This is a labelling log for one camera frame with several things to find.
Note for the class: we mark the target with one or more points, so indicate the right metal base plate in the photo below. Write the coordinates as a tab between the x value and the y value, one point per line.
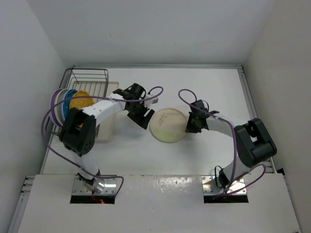
211	189

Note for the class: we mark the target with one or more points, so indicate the purple plate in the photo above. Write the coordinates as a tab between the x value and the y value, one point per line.
52	113

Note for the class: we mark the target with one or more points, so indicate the beige drip tray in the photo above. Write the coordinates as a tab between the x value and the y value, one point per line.
105	129

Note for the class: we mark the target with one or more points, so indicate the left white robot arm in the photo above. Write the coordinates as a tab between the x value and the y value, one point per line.
79	129

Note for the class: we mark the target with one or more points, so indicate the metal wire dish rack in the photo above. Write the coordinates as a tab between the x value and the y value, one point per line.
93	81

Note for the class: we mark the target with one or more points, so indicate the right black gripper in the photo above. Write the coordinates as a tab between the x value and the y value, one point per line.
189	128

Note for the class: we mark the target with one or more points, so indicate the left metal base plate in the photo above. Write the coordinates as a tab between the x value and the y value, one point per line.
103	187

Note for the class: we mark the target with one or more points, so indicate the metal base plate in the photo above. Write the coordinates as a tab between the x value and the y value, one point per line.
103	187
211	189

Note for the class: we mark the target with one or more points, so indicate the light blue plate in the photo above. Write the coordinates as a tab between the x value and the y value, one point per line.
61	105

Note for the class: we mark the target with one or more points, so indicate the cream plate with plant motif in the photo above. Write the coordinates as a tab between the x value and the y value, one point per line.
168	125

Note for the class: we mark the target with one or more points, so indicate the yellow dotted plate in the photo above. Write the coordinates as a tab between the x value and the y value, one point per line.
81	102

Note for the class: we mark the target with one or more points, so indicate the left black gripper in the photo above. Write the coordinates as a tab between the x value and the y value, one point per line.
141	120

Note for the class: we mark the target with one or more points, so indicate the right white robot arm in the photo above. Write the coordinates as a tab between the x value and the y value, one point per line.
251	140

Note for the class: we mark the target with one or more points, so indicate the teal dotted plate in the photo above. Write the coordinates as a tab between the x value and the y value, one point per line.
66	104

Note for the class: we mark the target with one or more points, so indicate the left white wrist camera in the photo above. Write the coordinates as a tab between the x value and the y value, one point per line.
150	100

